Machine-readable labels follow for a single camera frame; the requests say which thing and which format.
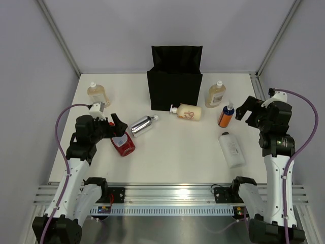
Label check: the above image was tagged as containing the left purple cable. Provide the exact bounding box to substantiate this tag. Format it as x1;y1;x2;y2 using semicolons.
43;103;90;244

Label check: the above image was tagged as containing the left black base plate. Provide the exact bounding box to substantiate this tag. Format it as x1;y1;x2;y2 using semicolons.
108;187;125;204

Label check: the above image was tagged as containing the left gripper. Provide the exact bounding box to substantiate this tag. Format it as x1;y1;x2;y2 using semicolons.
90;113;127;143

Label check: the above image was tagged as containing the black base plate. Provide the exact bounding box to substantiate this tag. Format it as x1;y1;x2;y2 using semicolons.
213;187;236;204
108;187;125;204

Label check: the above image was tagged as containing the white bottle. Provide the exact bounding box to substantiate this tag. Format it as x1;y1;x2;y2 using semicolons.
219;132;246;168

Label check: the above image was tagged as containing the orange spray bottle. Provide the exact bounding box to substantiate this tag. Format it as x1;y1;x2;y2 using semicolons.
218;101;235;128

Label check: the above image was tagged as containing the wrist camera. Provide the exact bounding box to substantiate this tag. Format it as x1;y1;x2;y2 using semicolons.
261;88;287;108
89;102;106;120

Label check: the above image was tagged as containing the cream pump lotion bottle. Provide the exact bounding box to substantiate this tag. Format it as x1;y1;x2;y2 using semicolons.
170;104;202;121

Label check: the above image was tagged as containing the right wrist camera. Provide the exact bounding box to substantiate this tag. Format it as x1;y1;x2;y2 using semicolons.
261;88;287;108

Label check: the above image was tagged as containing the slotted cable duct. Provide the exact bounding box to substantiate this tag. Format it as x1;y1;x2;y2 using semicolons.
90;206;235;216

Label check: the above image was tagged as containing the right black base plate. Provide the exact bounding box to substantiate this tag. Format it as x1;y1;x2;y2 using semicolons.
213;187;236;204

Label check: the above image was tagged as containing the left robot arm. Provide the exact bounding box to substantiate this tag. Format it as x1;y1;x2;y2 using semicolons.
32;113;127;243

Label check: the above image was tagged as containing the silver metal bottle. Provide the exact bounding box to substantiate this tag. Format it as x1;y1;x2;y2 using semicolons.
129;114;159;137

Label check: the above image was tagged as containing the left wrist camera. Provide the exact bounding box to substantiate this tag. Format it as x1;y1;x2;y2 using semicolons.
89;102;106;120

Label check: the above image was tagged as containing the aluminium rail frame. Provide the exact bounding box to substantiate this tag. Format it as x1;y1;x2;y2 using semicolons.
32;71;309;244

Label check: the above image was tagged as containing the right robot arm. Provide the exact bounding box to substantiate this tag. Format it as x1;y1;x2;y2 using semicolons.
230;91;305;243

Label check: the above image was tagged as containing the red dish soap bottle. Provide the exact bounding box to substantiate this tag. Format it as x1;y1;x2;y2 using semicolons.
111;132;136;157

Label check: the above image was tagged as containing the amber soap bottle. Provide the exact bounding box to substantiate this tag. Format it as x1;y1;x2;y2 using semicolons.
87;82;110;107
205;80;226;108

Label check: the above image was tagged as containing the black canvas bag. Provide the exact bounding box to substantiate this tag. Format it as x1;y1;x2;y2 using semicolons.
147;45;203;111

